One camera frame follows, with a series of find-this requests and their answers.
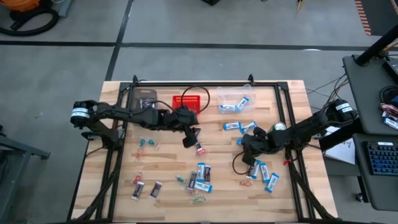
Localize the dark grey metal cart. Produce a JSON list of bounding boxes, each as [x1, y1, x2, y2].
[[0, 124, 52, 223]]

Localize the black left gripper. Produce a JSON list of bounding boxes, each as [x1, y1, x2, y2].
[[161, 105, 200, 149]]

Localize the clear plastic bin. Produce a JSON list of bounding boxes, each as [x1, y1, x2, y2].
[[216, 83, 257, 115]]

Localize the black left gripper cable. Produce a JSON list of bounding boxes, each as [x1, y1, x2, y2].
[[180, 85, 211, 116]]

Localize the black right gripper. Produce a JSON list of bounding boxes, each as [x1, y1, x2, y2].
[[241, 126, 271, 166]]

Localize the black floor cable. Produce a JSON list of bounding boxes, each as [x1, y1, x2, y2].
[[306, 73, 351, 110]]

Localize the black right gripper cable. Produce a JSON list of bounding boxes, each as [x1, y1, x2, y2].
[[231, 151, 251, 175]]

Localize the grey translucent plastic bin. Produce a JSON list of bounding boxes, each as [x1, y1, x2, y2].
[[129, 88, 159, 113]]

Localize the black backlit keyboard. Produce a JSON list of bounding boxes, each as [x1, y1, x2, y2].
[[366, 141, 398, 177]]

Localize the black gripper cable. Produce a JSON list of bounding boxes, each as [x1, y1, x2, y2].
[[180, 85, 211, 116], [231, 151, 251, 175]]

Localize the white paper sheet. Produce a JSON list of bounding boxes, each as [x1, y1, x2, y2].
[[323, 125, 357, 166]]

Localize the dark grey desk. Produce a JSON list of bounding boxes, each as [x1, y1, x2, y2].
[[343, 54, 398, 135], [353, 133, 398, 212]]

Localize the green wrapped gummy candy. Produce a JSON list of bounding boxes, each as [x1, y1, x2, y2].
[[190, 194, 207, 205]]

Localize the black slanted pole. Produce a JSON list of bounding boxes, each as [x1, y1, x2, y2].
[[355, 24, 398, 67]]

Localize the black mat orange striped edge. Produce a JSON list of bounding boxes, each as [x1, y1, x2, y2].
[[355, 0, 398, 37]]

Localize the green soda can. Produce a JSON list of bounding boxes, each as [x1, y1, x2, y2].
[[270, 121, 287, 133]]

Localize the black coiled cable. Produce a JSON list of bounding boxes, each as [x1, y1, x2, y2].
[[379, 85, 398, 105]]

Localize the red snack packet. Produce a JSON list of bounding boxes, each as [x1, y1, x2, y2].
[[379, 103, 398, 116]]

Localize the red plastic basket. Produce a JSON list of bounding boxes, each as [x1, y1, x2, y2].
[[172, 95, 200, 114]]

